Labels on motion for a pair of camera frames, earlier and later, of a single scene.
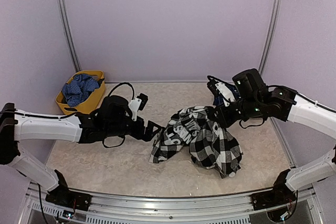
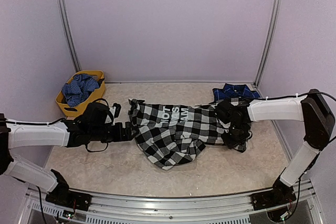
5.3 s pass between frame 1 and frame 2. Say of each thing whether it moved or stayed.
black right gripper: moved
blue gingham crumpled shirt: stayed
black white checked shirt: moved
